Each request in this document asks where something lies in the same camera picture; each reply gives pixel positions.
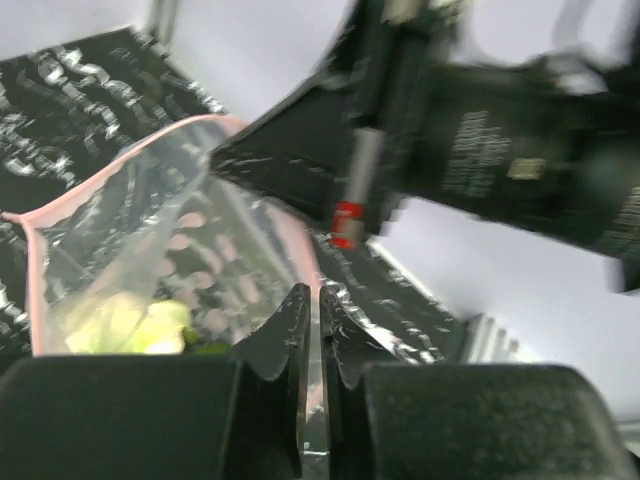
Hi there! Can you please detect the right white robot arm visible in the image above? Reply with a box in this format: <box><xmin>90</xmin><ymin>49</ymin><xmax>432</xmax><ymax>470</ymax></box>
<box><xmin>210</xmin><ymin>1</ymin><xmax>639</xmax><ymax>292</ymax></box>

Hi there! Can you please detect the black marble pattern mat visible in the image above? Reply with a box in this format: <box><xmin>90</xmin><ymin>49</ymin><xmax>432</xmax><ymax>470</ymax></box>
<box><xmin>1</xmin><ymin>29</ymin><xmax>465</xmax><ymax>363</ymax></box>

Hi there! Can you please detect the right aluminium frame rail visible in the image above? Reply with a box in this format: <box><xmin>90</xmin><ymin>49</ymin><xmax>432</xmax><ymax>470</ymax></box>
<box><xmin>454</xmin><ymin>314</ymin><xmax>542</xmax><ymax>364</ymax></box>

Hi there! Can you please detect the fake green fruit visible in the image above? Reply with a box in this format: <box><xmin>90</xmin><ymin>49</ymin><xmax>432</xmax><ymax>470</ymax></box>
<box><xmin>61</xmin><ymin>293</ymin><xmax>228</xmax><ymax>354</ymax></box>

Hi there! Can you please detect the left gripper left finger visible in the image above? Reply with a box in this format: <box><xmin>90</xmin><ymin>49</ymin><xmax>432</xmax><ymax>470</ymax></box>
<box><xmin>1</xmin><ymin>284</ymin><xmax>311</xmax><ymax>480</ymax></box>

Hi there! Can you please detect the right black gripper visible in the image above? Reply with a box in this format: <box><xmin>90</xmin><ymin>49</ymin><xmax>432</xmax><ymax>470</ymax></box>
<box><xmin>344</xmin><ymin>0</ymin><xmax>566</xmax><ymax>221</ymax></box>

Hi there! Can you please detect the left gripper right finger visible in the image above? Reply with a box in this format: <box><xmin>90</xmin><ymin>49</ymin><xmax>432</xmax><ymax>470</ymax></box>
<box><xmin>320</xmin><ymin>289</ymin><xmax>639</xmax><ymax>479</ymax></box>

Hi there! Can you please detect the clear zip top bag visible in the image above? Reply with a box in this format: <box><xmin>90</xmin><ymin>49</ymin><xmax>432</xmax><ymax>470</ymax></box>
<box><xmin>0</xmin><ymin>113</ymin><xmax>451</xmax><ymax>451</ymax></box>

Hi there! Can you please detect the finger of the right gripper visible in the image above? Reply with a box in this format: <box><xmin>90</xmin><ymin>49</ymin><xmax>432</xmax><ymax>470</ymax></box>
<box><xmin>210</xmin><ymin>79</ymin><xmax>388</xmax><ymax>231</ymax></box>

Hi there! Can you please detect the aluminium frame rail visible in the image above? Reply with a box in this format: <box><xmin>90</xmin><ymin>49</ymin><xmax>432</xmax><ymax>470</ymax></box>
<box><xmin>146</xmin><ymin>0</ymin><xmax>181</xmax><ymax>48</ymax></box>
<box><xmin>454</xmin><ymin>314</ymin><xmax>542</xmax><ymax>364</ymax></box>

